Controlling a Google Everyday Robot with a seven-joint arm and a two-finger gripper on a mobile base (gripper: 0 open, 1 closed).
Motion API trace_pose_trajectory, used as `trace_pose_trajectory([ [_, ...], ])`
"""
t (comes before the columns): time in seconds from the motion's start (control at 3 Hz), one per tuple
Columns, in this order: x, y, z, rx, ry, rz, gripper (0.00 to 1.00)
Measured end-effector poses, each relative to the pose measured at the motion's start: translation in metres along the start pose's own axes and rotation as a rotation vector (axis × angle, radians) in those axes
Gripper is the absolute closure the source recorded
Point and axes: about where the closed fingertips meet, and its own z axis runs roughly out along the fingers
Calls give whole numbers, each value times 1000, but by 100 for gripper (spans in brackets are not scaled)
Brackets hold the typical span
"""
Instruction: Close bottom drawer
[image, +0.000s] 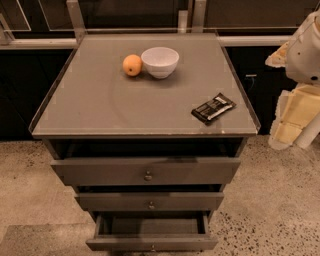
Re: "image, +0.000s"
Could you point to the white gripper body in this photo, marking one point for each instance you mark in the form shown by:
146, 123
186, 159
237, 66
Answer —
304, 56

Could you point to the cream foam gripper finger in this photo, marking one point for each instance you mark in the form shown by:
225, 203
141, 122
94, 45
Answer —
282, 135

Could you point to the grey bottom drawer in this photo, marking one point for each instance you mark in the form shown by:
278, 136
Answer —
152, 231

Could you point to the grey drawer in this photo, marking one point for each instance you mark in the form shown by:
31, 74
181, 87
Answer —
145, 171
150, 201
152, 231

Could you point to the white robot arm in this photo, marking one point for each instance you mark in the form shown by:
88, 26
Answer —
300, 56

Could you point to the grey top drawer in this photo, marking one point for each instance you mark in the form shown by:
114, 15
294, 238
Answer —
145, 171

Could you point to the grey drawer cabinet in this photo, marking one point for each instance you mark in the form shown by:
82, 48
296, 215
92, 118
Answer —
97, 111

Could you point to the grey middle drawer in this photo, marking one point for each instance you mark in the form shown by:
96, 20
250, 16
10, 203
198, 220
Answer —
150, 201

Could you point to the black snack bar wrapper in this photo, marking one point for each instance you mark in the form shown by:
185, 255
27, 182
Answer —
212, 109

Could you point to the white ceramic bowl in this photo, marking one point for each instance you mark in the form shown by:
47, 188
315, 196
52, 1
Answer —
160, 62

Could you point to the orange fruit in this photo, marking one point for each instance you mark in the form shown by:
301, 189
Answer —
132, 65

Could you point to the white pipe post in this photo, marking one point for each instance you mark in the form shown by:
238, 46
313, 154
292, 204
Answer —
309, 133

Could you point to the metal window frame rail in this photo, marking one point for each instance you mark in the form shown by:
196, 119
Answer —
45, 24

